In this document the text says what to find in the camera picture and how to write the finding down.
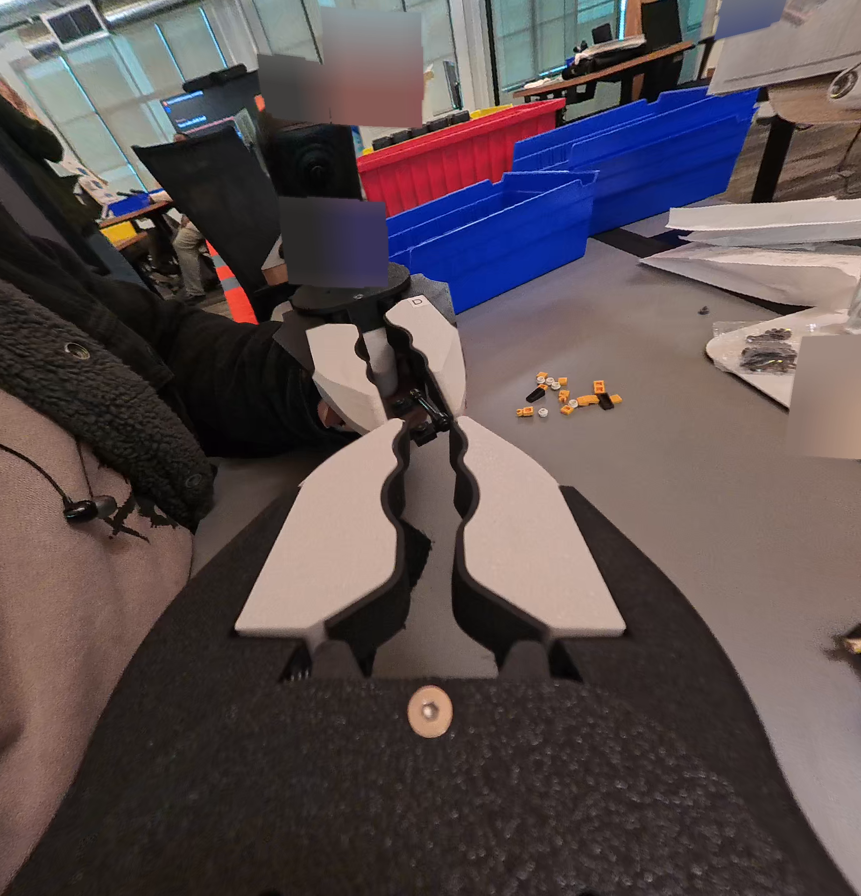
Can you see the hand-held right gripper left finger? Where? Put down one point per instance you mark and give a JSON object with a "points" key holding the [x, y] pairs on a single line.
{"points": [[332, 553]]}

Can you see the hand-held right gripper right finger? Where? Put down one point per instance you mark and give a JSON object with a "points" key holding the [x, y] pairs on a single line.
{"points": [[535, 553]]}

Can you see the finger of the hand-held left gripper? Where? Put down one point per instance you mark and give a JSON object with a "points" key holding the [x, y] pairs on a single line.
{"points": [[437, 350], [339, 378]]}

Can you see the black lego bar piece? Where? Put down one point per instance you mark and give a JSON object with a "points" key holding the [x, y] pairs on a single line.
{"points": [[434, 409]]}

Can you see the pile of small lego pieces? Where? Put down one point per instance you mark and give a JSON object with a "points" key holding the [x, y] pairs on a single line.
{"points": [[598, 387]]}

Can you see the partly built lego car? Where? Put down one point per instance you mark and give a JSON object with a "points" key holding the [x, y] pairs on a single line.
{"points": [[858, 640]]}

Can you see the blue plastic bin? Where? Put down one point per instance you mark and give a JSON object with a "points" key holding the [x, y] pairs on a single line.
{"points": [[486, 245], [542, 154], [654, 182]]}

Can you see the orange traffic cone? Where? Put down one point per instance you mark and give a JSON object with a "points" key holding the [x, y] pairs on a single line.
{"points": [[234, 294]]}

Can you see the red plastic bin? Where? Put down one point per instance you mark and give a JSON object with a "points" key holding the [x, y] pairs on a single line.
{"points": [[458, 161]]}

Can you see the dark computer monitor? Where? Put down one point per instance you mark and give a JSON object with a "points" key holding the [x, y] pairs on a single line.
{"points": [[184, 112]]}

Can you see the metal snap button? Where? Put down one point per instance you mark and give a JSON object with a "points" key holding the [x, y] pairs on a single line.
{"points": [[196, 481], [77, 350]]}

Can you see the yellow plastic bin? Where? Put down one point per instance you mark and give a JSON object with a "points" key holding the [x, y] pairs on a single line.
{"points": [[493, 110]]}

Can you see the dark fleece jacket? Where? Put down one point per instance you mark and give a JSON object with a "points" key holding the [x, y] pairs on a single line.
{"points": [[87, 420]]}

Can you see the white ceiling vent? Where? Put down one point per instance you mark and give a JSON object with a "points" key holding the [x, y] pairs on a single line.
{"points": [[77, 24]]}

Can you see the clear bag of black parts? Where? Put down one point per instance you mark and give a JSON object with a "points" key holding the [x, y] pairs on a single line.
{"points": [[770, 357]]}

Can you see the wooden background desk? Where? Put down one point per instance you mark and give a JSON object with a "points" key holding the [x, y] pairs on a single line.
{"points": [[612, 70]]}

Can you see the white paper bags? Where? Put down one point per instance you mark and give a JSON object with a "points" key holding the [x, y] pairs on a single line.
{"points": [[753, 273]]}

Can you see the black metal pole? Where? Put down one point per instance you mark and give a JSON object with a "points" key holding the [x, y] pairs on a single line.
{"points": [[774, 157]]}

